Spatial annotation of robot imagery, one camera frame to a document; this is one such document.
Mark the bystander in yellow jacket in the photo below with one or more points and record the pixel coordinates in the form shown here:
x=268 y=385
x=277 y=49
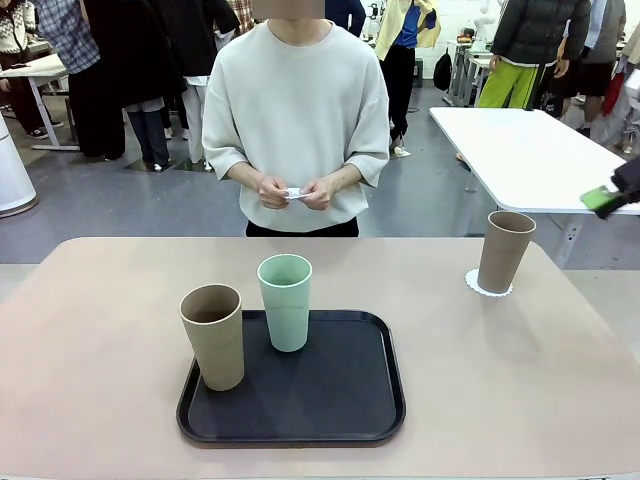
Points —
x=387 y=30

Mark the white cylindrical air purifier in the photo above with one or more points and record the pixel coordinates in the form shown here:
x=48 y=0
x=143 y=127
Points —
x=15 y=170

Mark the bystander in patterned sweater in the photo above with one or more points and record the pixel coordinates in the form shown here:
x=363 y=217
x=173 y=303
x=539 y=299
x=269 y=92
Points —
x=12 y=25

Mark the person's left forearm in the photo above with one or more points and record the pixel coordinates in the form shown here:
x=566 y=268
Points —
x=345 y=176

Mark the bystander in black coat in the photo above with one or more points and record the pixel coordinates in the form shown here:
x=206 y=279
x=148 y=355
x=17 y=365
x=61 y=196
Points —
x=130 y=50

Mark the bystander in plaid shirt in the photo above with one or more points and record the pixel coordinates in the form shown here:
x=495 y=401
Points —
x=65 y=30

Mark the brown cup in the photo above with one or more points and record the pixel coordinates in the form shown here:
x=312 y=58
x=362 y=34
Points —
x=215 y=350
x=502 y=260

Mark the bystander in white trousers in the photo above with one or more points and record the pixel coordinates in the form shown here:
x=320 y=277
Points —
x=200 y=35

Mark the blurred person head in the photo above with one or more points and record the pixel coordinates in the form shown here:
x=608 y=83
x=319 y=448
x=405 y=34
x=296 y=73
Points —
x=290 y=15

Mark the pale green cup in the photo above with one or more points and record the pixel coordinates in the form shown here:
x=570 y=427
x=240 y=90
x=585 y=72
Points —
x=287 y=320

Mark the black backpack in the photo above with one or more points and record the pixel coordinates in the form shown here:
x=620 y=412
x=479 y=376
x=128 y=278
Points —
x=442 y=70

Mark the bystander in dark blue top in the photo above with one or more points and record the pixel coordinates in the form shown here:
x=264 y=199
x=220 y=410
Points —
x=350 y=15

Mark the cream sweater torso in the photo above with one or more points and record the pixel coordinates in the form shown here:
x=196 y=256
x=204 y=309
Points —
x=295 y=100

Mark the person's right hand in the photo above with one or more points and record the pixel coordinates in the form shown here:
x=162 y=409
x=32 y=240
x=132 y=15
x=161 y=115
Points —
x=272 y=192

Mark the bystander in grey vest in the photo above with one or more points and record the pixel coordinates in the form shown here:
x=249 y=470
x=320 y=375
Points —
x=605 y=30

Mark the bystander with red bag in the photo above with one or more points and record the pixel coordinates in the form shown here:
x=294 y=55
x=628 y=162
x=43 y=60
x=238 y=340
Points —
x=627 y=100

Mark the bystander in lime trousers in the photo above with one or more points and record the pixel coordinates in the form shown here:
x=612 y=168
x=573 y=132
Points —
x=535 y=25

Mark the black trousers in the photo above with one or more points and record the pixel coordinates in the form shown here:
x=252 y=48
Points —
x=300 y=232

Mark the bystander in black printed trousers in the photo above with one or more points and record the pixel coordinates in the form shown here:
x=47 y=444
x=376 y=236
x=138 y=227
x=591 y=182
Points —
x=552 y=95

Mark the person's left hand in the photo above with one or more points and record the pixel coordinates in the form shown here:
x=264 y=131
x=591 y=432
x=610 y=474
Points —
x=320 y=195

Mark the white scalloped paper coaster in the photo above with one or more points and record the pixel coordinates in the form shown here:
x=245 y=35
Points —
x=471 y=282
x=294 y=193

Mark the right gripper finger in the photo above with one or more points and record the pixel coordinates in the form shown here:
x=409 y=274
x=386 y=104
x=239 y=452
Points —
x=599 y=197
x=617 y=206

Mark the black plastic tray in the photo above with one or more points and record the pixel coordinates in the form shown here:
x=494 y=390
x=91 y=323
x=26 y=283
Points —
x=325 y=400

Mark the large white table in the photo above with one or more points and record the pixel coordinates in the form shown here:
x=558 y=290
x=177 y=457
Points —
x=525 y=160

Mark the person's right forearm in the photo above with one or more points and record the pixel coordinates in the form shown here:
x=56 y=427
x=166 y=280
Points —
x=245 y=175

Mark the small white background desk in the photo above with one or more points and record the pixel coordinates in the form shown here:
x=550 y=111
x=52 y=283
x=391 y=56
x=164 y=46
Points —
x=480 y=62

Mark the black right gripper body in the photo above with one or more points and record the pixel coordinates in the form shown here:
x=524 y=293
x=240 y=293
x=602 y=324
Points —
x=630 y=180

